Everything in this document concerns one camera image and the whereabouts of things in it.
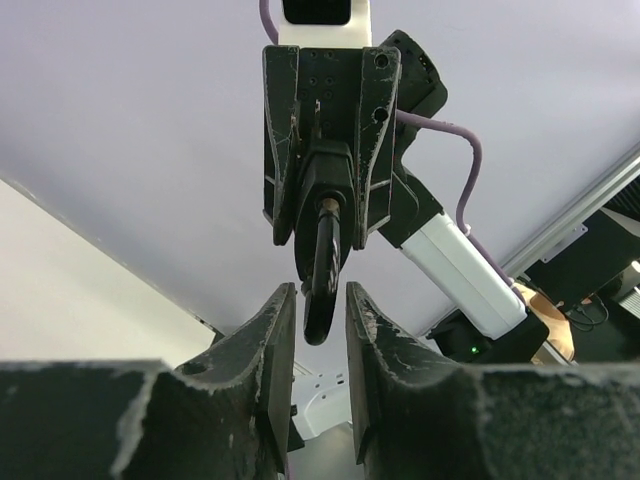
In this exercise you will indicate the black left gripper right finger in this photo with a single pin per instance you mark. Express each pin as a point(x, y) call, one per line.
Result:
point(419, 415)

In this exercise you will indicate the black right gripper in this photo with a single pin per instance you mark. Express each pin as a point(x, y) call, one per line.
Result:
point(308, 87)

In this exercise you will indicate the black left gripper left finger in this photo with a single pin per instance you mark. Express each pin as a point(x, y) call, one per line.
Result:
point(224, 414)

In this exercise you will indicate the black padlock with keys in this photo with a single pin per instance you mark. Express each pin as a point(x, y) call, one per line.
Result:
point(323, 227)

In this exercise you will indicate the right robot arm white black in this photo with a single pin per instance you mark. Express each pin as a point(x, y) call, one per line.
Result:
point(492, 323)

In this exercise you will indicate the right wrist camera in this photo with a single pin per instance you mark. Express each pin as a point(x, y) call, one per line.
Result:
point(342, 24)

